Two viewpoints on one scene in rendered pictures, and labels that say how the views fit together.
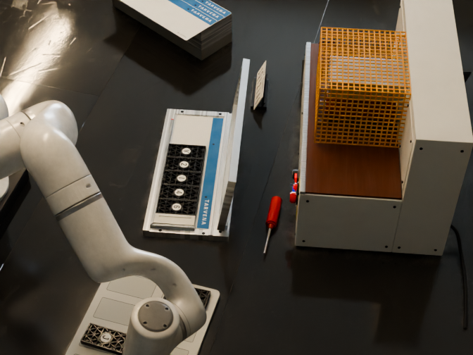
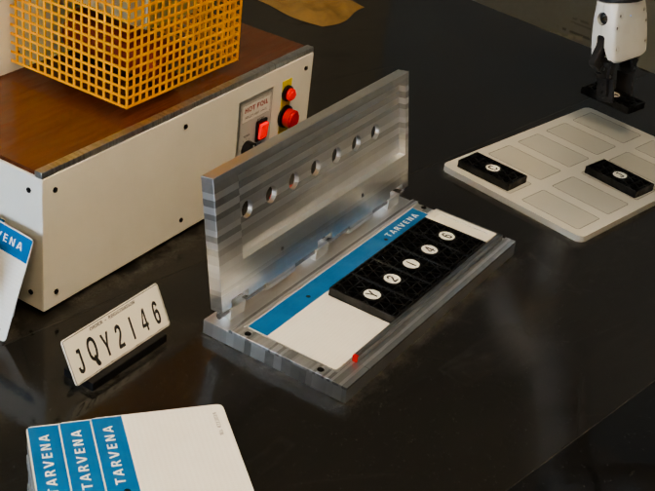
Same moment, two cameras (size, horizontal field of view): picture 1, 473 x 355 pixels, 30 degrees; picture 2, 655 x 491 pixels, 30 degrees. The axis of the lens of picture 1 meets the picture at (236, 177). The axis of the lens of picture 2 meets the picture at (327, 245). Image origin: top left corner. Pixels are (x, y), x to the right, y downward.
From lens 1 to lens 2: 300 cm
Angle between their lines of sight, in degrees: 99
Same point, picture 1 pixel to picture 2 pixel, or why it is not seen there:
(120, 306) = (587, 199)
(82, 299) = (635, 230)
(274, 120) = not seen: hidden behind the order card
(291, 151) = (173, 254)
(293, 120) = (110, 290)
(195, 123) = (311, 340)
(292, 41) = not seen: outside the picture
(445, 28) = not seen: outside the picture
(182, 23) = (186, 453)
